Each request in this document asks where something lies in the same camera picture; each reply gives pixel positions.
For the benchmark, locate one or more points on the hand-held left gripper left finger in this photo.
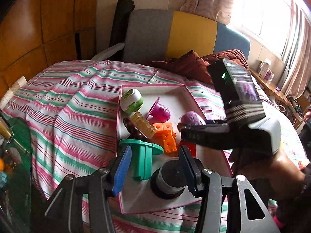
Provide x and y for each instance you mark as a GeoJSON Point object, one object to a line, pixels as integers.
{"type": "Point", "coordinates": [122, 172]}

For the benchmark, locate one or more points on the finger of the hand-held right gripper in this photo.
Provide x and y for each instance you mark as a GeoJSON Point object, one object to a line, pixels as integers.
{"type": "Point", "coordinates": [206, 136]}

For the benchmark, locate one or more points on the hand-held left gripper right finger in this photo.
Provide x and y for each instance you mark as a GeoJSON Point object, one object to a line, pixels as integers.
{"type": "Point", "coordinates": [187, 170]}

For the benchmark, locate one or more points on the black and grey cylinder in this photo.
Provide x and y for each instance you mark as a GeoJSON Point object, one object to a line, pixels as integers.
{"type": "Point", "coordinates": [170, 174]}

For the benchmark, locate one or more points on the purple oval case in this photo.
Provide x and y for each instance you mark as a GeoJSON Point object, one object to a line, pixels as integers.
{"type": "Point", "coordinates": [192, 118]}

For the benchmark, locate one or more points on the green plastic spool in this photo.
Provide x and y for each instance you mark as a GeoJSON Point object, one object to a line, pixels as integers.
{"type": "Point", "coordinates": [143, 160]}

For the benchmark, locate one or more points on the white tray with pink rim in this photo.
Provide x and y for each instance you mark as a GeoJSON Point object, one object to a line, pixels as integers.
{"type": "Point", "coordinates": [136, 199]}

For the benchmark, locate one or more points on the purple plastic cup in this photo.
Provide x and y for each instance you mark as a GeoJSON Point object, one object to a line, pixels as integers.
{"type": "Point", "coordinates": [160, 111]}

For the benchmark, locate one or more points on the person's right hand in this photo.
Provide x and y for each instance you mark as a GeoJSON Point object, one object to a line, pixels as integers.
{"type": "Point", "coordinates": [267, 172]}

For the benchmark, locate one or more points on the red block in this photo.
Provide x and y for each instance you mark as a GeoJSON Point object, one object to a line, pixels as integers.
{"type": "Point", "coordinates": [192, 150]}

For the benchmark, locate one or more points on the wooden nightstand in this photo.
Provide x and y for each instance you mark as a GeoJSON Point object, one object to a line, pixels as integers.
{"type": "Point", "coordinates": [269, 85]}

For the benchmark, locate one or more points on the purple packet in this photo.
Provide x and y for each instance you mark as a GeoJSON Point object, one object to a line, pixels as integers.
{"type": "Point", "coordinates": [269, 75]}

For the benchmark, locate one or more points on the orange block cluster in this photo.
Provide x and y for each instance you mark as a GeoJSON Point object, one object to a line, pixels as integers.
{"type": "Point", "coordinates": [167, 136]}

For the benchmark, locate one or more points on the white box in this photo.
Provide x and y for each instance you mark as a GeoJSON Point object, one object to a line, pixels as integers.
{"type": "Point", "coordinates": [264, 65]}

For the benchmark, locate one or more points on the cluttered wooden shelf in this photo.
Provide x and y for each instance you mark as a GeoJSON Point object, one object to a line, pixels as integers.
{"type": "Point", "coordinates": [298, 104]}

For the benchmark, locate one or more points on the brown quilt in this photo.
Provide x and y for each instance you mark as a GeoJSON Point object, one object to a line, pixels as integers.
{"type": "Point", "coordinates": [189, 65]}

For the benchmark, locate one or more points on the green and white round toy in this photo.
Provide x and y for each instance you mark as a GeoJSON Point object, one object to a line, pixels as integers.
{"type": "Point", "coordinates": [131, 100]}

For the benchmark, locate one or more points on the striped bed sheet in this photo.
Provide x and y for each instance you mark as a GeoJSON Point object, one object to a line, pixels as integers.
{"type": "Point", "coordinates": [73, 106]}

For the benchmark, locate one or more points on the grey yellow blue headboard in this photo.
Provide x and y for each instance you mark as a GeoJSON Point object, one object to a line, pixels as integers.
{"type": "Point", "coordinates": [192, 31]}

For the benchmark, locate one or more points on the window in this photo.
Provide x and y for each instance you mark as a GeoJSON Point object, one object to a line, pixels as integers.
{"type": "Point", "coordinates": [262, 9]}

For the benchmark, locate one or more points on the green glass table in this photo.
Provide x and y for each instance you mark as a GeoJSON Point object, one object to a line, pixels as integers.
{"type": "Point", "coordinates": [21, 150]}

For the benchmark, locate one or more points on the orange fruit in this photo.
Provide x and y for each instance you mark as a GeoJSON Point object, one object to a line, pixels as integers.
{"type": "Point", "coordinates": [2, 164]}

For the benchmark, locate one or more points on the white plastic bar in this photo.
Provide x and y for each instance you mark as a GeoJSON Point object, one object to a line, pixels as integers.
{"type": "Point", "coordinates": [109, 49]}

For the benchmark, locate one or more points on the stack of paper cups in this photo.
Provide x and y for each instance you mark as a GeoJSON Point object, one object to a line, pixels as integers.
{"type": "Point", "coordinates": [14, 88]}

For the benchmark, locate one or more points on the wooden wardrobe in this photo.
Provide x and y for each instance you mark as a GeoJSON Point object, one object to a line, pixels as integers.
{"type": "Point", "coordinates": [48, 29]}

